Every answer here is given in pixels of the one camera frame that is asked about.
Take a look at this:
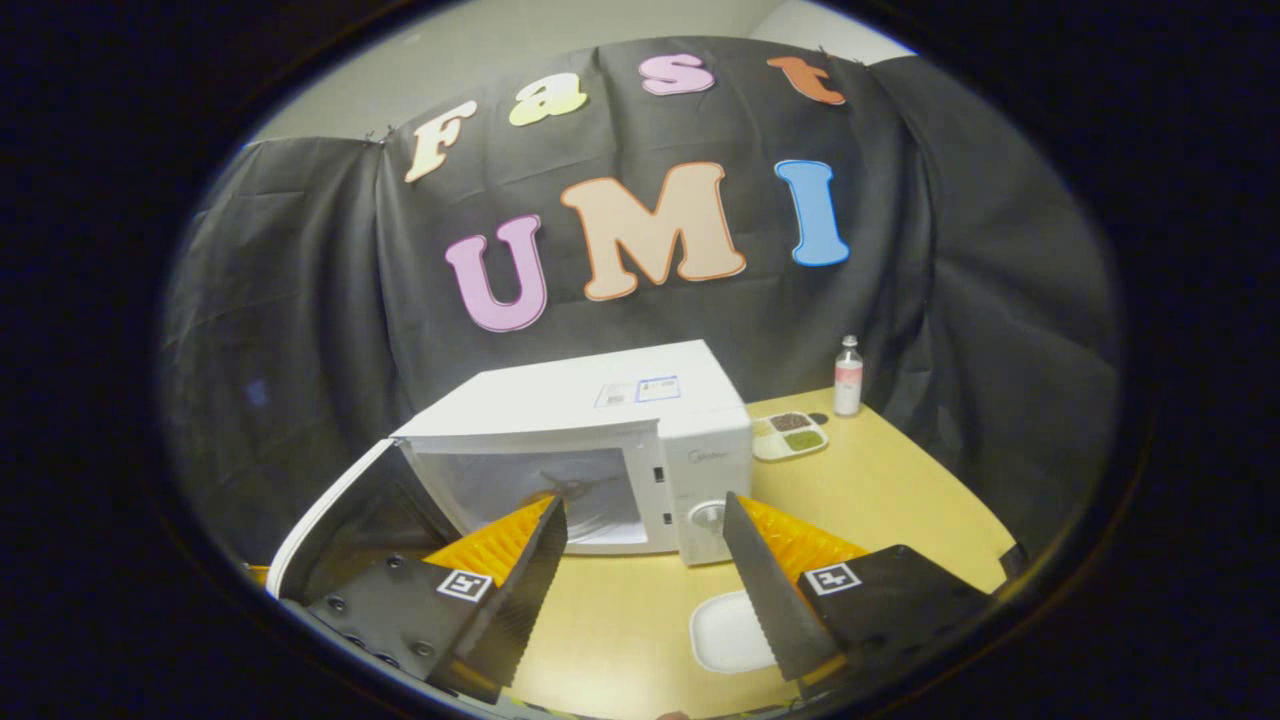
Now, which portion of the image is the white square plate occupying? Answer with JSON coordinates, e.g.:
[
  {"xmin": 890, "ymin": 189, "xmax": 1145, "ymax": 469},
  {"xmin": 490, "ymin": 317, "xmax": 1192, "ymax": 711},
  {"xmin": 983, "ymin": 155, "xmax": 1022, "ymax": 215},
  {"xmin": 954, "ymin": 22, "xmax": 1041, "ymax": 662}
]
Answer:
[{"xmin": 690, "ymin": 590, "xmax": 783, "ymax": 674}]

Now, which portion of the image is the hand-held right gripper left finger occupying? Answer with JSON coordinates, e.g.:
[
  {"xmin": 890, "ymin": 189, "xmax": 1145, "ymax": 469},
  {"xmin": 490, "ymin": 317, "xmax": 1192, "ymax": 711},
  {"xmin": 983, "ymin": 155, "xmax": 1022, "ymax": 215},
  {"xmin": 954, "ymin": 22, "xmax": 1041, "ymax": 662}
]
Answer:
[{"xmin": 305, "ymin": 495, "xmax": 569, "ymax": 706}]

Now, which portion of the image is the white microwave oven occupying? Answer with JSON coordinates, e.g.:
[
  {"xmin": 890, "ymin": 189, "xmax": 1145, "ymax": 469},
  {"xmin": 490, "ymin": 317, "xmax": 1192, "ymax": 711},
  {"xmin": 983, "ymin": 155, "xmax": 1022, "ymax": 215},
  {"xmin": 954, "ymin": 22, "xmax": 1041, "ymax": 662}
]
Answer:
[{"xmin": 265, "ymin": 340, "xmax": 754, "ymax": 603}]

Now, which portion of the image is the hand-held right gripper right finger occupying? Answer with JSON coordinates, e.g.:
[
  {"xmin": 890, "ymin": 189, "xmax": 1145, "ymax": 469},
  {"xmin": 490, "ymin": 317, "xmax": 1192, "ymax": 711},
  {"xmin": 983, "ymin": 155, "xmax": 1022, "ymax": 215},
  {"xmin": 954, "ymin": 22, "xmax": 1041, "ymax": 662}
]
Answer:
[{"xmin": 722, "ymin": 492, "xmax": 991, "ymax": 701}]

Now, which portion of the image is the clear bottle pink label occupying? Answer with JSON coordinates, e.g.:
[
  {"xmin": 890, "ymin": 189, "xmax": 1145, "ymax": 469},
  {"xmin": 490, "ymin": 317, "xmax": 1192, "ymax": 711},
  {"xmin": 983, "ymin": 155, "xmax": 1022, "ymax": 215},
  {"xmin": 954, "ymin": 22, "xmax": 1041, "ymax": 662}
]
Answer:
[{"xmin": 833, "ymin": 335, "xmax": 864, "ymax": 417}]

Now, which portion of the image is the white divided condiment dish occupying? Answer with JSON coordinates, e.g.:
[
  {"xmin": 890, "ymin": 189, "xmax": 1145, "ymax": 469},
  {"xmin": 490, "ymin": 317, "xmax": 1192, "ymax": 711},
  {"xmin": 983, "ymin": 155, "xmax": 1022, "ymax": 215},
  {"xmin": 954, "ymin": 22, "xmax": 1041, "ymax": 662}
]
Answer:
[{"xmin": 750, "ymin": 411, "xmax": 829, "ymax": 462}]

